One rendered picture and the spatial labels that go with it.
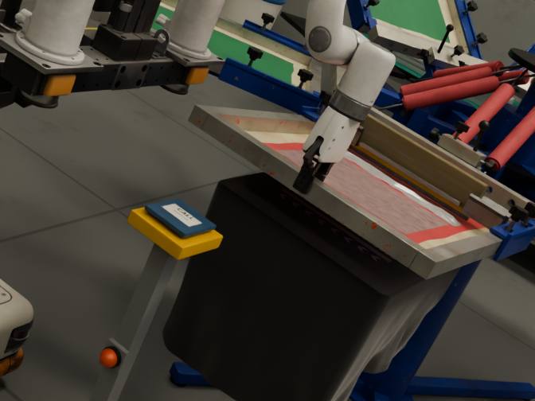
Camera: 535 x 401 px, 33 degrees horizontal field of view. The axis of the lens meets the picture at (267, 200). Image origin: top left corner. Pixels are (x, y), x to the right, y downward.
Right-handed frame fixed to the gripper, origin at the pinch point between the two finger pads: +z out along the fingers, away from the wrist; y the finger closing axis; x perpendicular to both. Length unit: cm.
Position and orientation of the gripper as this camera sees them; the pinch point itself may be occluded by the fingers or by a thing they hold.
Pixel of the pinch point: (309, 181)
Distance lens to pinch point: 171.8
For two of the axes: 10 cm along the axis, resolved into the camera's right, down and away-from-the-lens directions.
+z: -4.5, 8.5, 2.8
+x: 7.6, 5.2, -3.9
